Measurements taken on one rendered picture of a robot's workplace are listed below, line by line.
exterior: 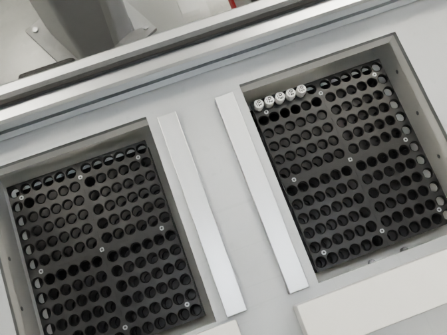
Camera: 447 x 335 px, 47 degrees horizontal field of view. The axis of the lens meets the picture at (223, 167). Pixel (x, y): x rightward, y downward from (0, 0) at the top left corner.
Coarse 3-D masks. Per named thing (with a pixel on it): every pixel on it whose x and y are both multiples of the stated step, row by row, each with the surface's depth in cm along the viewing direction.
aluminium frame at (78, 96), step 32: (320, 0) 58; (352, 0) 59; (384, 0) 60; (416, 0) 63; (224, 32) 57; (256, 32) 58; (288, 32) 59; (320, 32) 62; (128, 64) 57; (160, 64) 57; (192, 64) 58; (224, 64) 61; (32, 96) 56; (64, 96) 56; (96, 96) 57; (128, 96) 60; (0, 128) 56; (32, 128) 59
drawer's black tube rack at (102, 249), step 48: (48, 192) 63; (96, 192) 65; (144, 192) 65; (48, 240) 61; (96, 240) 61; (144, 240) 61; (48, 288) 60; (96, 288) 60; (144, 288) 59; (192, 288) 59
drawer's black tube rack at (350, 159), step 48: (336, 96) 65; (384, 96) 65; (288, 144) 67; (336, 144) 64; (384, 144) 64; (288, 192) 66; (336, 192) 62; (384, 192) 65; (432, 192) 62; (336, 240) 64; (384, 240) 61
